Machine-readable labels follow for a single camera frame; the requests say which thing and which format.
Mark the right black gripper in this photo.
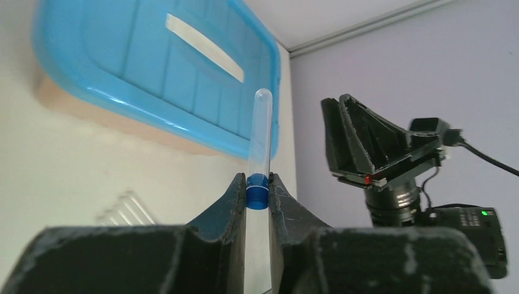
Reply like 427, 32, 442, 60
321, 94, 508, 279

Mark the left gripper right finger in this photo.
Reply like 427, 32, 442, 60
269, 173, 495, 293

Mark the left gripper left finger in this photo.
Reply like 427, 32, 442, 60
1, 173, 246, 293

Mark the blue-capped clear test tube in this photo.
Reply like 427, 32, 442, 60
246, 88, 273, 210

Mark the blue plastic box lid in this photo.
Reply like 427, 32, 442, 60
32, 1, 281, 159

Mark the blue-capped tube bundle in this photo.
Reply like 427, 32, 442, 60
95, 190, 157, 227

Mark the pink plastic storage box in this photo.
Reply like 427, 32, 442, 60
35, 74, 224, 156

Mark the right black cable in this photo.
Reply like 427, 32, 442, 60
446, 129, 519, 178

